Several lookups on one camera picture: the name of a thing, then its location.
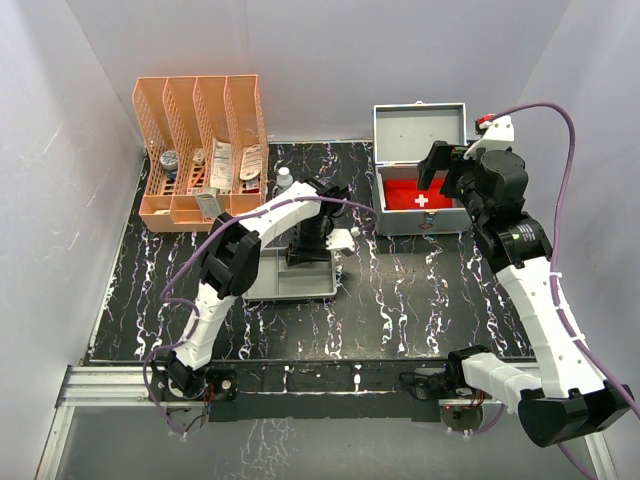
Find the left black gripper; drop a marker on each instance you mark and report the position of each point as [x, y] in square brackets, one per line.
[299, 252]

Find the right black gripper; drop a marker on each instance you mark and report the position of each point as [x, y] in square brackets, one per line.
[439, 159]

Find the grey plastic divided tray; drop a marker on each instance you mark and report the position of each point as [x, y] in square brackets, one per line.
[276, 281]

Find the red first aid pouch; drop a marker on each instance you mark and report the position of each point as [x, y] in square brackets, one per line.
[403, 194]

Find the white pill bottle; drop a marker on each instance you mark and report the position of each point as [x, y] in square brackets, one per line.
[284, 179]

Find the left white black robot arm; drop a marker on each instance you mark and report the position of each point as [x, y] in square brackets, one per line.
[229, 266]

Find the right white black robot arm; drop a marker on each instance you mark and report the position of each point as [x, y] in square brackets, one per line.
[570, 397]

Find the white medicine box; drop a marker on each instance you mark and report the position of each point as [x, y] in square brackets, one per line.
[209, 202]

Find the pink oval blister pack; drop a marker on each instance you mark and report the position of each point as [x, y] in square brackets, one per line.
[251, 163]

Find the white paper packet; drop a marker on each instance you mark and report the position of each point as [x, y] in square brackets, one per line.
[221, 171]

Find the orange plastic file organizer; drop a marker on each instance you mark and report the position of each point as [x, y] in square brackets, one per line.
[187, 114]

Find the round blue tin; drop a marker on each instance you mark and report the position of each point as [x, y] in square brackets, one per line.
[170, 163]

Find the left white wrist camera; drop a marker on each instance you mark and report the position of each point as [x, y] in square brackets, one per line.
[343, 240]

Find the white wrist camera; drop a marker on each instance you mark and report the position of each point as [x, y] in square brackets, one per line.
[494, 134]
[343, 240]

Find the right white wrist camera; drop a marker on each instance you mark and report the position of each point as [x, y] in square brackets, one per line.
[494, 134]

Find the aluminium frame rail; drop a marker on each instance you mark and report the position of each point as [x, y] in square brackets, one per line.
[318, 392]

